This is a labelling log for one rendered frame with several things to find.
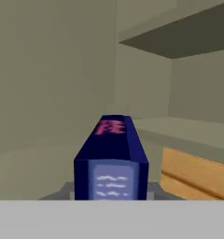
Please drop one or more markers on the olive green cabinet door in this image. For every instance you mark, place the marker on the olive green cabinet door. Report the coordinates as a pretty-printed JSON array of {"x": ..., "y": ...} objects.
[{"x": 51, "y": 93}]

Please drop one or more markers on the olive green open cabinet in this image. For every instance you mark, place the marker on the olive green open cabinet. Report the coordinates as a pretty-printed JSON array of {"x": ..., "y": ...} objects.
[{"x": 179, "y": 93}]

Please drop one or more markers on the olive green cabinet shelf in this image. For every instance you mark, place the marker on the olive green cabinet shelf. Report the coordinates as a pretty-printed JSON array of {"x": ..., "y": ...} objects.
[{"x": 185, "y": 34}]

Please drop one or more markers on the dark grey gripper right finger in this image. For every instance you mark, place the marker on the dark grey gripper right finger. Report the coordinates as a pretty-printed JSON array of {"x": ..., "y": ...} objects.
[{"x": 160, "y": 193}]

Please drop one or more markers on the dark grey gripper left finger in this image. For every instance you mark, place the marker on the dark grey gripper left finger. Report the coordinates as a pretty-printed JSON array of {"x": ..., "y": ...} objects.
[{"x": 62, "y": 193}]

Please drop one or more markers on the dark blue cereal box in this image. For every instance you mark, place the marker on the dark blue cereal box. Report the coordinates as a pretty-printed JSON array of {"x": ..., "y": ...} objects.
[{"x": 110, "y": 146}]

